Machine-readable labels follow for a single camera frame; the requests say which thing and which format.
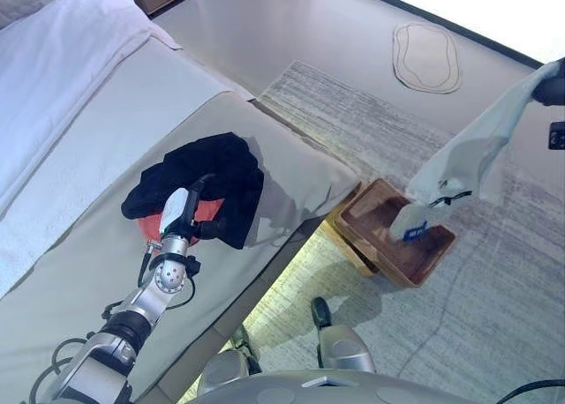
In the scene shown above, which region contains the black window floor rail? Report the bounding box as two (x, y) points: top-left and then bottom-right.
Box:
(347, 0), (546, 69)

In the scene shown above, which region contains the brown woven laundry basket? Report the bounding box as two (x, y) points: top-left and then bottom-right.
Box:
(334, 178), (457, 289)

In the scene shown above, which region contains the orange garment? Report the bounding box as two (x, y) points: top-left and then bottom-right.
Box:
(137, 198), (222, 247)

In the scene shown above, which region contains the grey robot torso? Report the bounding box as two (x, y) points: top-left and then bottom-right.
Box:
(184, 368), (498, 404)

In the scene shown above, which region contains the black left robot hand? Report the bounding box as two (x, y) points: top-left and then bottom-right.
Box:
(157, 173), (230, 243)

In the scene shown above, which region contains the silver robot leg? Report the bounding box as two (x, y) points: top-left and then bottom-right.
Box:
(310, 296), (377, 375)
(195, 324), (262, 397)

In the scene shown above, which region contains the white duvet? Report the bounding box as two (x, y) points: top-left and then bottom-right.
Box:
(0, 0), (154, 203)

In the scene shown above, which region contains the black garment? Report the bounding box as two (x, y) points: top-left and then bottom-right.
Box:
(120, 131), (267, 251)

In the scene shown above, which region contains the bed with white duvet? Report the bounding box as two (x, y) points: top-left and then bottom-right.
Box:
(0, 89), (362, 404)

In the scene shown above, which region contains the silver right robot leg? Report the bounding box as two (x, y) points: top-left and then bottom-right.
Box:
(310, 296), (377, 375)

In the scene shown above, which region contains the oval beige floor mat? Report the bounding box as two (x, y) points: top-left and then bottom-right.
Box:
(391, 21), (464, 95)

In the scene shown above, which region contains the pale grey bed sheet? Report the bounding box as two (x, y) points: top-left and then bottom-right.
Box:
(0, 34), (253, 300)

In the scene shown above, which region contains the white shirt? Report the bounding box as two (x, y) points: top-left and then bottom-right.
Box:
(391, 61), (560, 246)

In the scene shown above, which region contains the silver left robot leg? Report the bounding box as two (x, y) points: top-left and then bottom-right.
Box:
(195, 324), (262, 397)

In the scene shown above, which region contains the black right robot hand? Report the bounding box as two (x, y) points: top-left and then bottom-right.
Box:
(531, 57), (565, 108)

